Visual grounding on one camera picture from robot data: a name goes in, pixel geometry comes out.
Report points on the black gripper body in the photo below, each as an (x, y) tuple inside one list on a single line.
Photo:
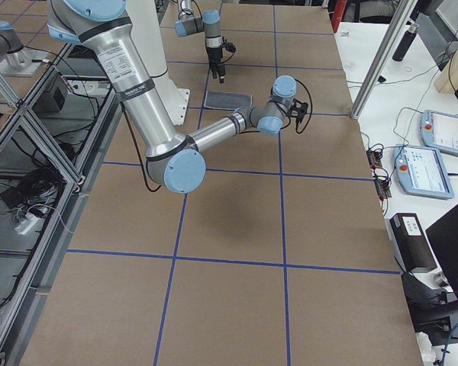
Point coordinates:
[(215, 56)]

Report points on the pink and grey towel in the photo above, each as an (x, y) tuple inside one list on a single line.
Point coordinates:
[(227, 101)]

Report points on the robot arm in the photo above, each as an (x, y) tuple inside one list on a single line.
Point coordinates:
[(173, 159), (208, 23)]

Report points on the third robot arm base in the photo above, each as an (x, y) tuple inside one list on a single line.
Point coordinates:
[(15, 59)]

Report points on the red cylinder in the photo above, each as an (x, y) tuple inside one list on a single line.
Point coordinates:
[(339, 9)]

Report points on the black electronics box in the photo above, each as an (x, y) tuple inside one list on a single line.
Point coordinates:
[(53, 97)]

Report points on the small circuit board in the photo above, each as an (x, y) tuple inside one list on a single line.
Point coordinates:
[(374, 157)]

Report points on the black bottle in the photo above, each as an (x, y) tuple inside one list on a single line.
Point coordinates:
[(405, 43)]

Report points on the near teach pendant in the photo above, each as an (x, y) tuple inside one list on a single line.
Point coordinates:
[(421, 172)]

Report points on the teach pendant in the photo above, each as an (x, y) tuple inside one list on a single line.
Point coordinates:
[(440, 130), (421, 172)]

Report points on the far teach pendant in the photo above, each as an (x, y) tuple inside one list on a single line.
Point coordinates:
[(440, 130)]

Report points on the white power strip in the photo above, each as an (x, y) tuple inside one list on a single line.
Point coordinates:
[(26, 223)]

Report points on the black power adapter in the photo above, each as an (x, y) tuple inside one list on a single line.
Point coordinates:
[(12, 197)]

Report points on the black box with label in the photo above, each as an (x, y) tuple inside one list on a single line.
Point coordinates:
[(413, 248)]

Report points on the black monitor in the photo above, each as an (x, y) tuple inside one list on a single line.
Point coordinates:
[(443, 238)]

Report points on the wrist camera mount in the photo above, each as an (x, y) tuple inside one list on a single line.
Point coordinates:
[(298, 109), (229, 47)]

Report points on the aluminium frame post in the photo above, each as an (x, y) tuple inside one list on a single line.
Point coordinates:
[(392, 34)]

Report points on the aluminium frame rail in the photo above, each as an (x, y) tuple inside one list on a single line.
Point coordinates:
[(53, 160)]

